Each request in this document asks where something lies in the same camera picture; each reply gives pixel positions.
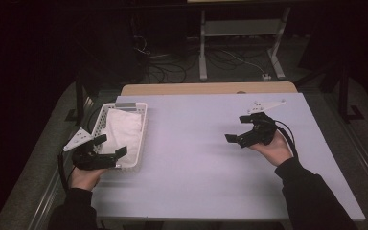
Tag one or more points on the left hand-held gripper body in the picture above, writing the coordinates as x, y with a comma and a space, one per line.
89, 159

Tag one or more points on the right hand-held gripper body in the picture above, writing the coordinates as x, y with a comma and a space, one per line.
263, 131

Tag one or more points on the white cloth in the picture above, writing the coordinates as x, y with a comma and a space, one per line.
124, 127

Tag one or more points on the white perforated plastic basket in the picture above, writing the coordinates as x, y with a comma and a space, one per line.
144, 121

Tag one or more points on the person's left hand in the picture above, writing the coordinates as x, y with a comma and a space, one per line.
84, 180

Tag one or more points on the person's right hand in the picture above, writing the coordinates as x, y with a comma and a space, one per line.
274, 151

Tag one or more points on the white plug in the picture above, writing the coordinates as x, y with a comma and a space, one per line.
266, 76

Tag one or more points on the dark metal stand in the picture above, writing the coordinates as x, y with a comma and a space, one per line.
80, 96
343, 92

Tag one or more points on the grey metal stand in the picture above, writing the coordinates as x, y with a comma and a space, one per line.
242, 27

